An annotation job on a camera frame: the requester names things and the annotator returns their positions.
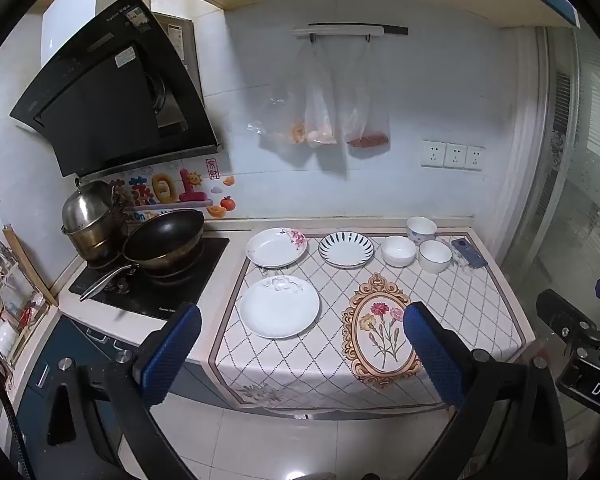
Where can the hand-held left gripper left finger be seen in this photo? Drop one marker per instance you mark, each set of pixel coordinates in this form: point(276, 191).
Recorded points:
point(172, 355)

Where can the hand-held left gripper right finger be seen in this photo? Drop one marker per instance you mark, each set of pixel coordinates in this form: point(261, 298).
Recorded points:
point(432, 360)

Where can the white bowl dark rim line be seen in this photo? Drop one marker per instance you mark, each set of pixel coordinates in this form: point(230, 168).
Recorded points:
point(435, 258)

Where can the white bowl blue flower print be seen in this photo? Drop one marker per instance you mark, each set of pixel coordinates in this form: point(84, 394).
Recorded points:
point(421, 232)

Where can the black glass cooktop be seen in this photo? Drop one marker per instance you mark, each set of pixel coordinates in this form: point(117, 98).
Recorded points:
point(202, 280)

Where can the blue lower cabinet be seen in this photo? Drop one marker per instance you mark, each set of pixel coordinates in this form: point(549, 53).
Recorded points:
point(70, 345)

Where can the blue smartphone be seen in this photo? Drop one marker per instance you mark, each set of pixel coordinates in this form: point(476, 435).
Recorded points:
point(468, 253)

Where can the frosted glass sliding door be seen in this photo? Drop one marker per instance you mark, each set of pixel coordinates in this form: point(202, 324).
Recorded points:
point(580, 185)

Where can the plain white bowl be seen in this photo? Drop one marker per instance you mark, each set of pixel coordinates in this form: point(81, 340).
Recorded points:
point(398, 252)

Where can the white plate grey flower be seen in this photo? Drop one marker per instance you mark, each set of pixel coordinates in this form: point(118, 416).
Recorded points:
point(280, 310)

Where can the black wok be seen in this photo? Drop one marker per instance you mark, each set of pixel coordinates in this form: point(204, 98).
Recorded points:
point(165, 235)

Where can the diamond pattern flower table mat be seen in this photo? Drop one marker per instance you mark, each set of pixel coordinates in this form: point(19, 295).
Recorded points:
point(305, 360)

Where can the white plate blue stripes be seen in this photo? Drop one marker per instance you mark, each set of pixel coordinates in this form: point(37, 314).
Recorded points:
point(345, 250)

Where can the white plate pink flower print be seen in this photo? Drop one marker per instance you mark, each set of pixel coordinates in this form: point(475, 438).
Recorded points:
point(270, 251)

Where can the wooden cutting board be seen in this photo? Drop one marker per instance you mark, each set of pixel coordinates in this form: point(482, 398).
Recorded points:
point(30, 270)

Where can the stainless steel steamer pot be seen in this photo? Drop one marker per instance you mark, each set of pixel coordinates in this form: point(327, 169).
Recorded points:
point(87, 210)

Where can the wooden spice rack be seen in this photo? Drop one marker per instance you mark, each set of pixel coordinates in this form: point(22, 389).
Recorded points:
point(10, 310)

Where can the clear bag red contents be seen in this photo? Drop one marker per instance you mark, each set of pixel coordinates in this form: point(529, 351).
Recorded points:
point(367, 130)

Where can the clear bag orange contents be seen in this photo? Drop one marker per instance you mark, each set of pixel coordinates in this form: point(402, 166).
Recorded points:
point(280, 122)

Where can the black range hood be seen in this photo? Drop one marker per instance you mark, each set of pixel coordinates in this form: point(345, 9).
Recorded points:
point(105, 100)

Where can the clear bag peach contents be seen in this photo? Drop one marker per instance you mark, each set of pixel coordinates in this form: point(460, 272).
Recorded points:
point(321, 110)

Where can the colourful wall stickers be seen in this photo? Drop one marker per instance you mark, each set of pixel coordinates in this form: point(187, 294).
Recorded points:
point(170, 187)

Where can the white wall socket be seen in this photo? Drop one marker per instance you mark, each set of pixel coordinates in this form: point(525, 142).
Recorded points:
point(455, 155)
point(475, 158)
point(433, 153)

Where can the white wall hook rail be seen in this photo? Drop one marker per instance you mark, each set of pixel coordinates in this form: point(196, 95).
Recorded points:
point(350, 31)

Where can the white hood duct cover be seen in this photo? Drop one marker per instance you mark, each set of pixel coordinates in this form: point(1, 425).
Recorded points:
point(80, 10)

